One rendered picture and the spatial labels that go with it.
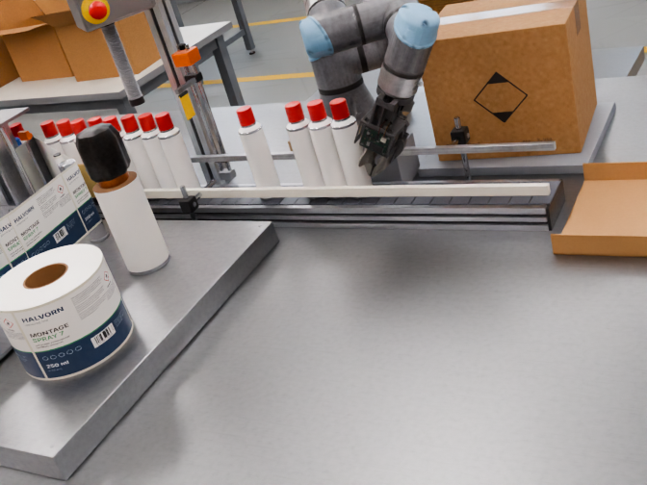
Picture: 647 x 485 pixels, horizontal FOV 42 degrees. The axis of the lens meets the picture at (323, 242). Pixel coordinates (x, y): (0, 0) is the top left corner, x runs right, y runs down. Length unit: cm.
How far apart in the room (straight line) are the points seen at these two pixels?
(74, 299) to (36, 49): 268
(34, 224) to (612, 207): 111
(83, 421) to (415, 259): 64
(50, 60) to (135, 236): 240
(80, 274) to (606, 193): 95
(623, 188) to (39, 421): 110
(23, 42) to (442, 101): 261
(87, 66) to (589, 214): 259
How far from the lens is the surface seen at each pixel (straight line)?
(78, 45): 371
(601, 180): 168
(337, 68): 207
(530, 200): 155
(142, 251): 166
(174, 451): 130
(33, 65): 407
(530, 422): 116
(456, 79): 174
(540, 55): 169
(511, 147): 158
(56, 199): 180
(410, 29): 145
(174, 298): 156
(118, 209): 162
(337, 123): 163
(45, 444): 135
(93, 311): 143
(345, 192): 167
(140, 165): 197
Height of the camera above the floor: 162
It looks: 28 degrees down
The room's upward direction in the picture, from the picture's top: 17 degrees counter-clockwise
